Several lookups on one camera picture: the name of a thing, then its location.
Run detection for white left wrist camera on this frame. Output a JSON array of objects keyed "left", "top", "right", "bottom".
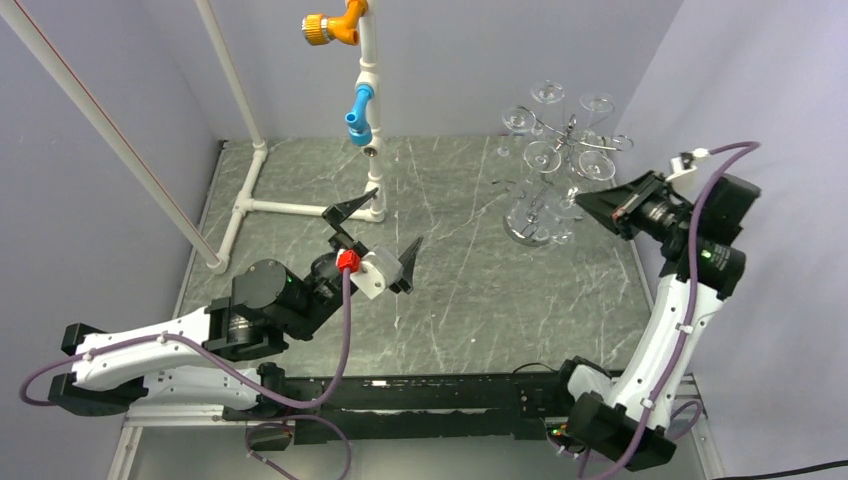
[{"left": 336, "top": 247, "right": 401, "bottom": 300}]

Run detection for chrome wine glass rack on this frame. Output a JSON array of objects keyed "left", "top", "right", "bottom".
[{"left": 497, "top": 116, "right": 634, "bottom": 248}]

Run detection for orange pipe nozzle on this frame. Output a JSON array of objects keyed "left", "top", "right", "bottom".
[{"left": 301, "top": 0, "right": 369, "bottom": 46}]

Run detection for white diagonal pole red stripe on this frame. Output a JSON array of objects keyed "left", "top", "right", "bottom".
[{"left": 1, "top": 1, "right": 225, "bottom": 268}]

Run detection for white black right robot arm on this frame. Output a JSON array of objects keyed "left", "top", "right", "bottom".
[{"left": 550, "top": 172, "right": 761, "bottom": 471}]

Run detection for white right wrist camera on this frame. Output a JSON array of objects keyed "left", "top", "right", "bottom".
[{"left": 667, "top": 147, "right": 711, "bottom": 186}]

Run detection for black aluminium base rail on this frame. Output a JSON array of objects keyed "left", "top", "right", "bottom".
[{"left": 125, "top": 370, "right": 697, "bottom": 446}]

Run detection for blue pipe nozzle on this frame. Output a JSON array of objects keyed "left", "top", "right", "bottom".
[{"left": 345, "top": 84, "right": 375, "bottom": 147}]

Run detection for white PVC pipe frame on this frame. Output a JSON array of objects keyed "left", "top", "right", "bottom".
[{"left": 195, "top": 1, "right": 384, "bottom": 274}]

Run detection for clear wine glass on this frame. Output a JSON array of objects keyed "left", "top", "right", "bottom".
[
  {"left": 571, "top": 150, "right": 616, "bottom": 193},
  {"left": 522, "top": 140, "right": 562, "bottom": 200},
  {"left": 579, "top": 92, "right": 615, "bottom": 144},
  {"left": 496, "top": 105, "right": 537, "bottom": 157},
  {"left": 530, "top": 80, "right": 565, "bottom": 136}
]

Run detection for black cable bottom right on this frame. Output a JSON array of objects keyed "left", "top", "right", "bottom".
[{"left": 712, "top": 460, "right": 848, "bottom": 480}]

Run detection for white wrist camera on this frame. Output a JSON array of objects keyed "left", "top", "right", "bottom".
[
  {"left": 336, "top": 247, "right": 401, "bottom": 300},
  {"left": 667, "top": 147, "right": 711, "bottom": 186}
]

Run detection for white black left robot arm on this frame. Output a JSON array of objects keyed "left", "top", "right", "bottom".
[{"left": 46, "top": 190, "right": 421, "bottom": 420}]

